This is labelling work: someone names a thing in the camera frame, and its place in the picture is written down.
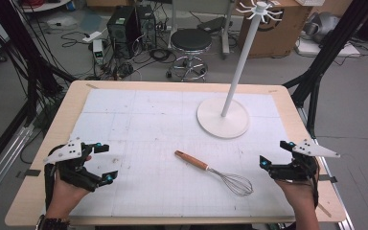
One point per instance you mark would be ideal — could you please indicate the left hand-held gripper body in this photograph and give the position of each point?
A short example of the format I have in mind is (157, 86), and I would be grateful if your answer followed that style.
(67, 152)

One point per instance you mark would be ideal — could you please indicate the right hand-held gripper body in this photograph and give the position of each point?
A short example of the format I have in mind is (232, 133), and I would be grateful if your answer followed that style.
(300, 171)

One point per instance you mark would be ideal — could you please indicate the person's right hand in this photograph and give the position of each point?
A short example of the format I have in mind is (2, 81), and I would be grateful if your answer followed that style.
(300, 191)

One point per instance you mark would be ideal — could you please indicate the person's left hand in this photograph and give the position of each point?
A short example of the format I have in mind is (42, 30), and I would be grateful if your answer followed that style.
(64, 198)

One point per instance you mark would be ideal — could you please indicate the black tape strip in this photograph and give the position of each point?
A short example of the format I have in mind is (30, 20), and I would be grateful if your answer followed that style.
(328, 179)
(28, 173)

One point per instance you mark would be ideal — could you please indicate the wooden table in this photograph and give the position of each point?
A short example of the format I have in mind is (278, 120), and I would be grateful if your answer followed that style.
(64, 121)

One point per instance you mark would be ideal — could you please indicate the white grid mat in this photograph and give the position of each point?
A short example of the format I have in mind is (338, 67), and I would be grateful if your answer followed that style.
(147, 127)

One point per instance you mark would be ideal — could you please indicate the white hook rack stand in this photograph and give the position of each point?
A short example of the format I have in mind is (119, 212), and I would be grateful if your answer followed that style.
(236, 80)

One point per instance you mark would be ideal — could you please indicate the small white device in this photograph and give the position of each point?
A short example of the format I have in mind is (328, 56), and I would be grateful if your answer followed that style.
(98, 51)

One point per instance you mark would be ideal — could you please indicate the white flat board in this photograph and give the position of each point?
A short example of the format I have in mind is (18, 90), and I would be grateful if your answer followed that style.
(329, 49)

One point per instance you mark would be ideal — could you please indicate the white power strip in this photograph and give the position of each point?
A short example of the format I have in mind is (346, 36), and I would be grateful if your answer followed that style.
(92, 37)

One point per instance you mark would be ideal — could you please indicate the cardboard box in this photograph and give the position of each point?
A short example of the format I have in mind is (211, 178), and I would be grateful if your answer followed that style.
(274, 35)

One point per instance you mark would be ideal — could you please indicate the large black computer tower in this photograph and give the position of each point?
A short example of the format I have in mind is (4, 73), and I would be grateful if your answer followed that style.
(121, 32)

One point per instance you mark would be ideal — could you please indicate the grey appliance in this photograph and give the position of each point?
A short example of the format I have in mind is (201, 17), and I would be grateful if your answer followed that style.
(321, 25)

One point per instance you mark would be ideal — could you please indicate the slim black computer tower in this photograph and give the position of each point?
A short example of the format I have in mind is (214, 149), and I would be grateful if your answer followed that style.
(147, 27)

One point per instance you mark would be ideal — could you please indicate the black round stool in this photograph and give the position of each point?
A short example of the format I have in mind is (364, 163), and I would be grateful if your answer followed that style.
(190, 40)

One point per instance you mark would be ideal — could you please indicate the flat black bag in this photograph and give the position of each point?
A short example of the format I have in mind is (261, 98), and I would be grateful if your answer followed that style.
(212, 25)

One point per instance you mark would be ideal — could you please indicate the aluminium rail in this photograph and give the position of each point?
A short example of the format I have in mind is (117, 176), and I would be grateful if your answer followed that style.
(3, 166)

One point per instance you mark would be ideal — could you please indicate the black metal stand frame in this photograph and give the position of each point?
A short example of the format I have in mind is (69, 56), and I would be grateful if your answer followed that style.
(28, 57)
(326, 54)

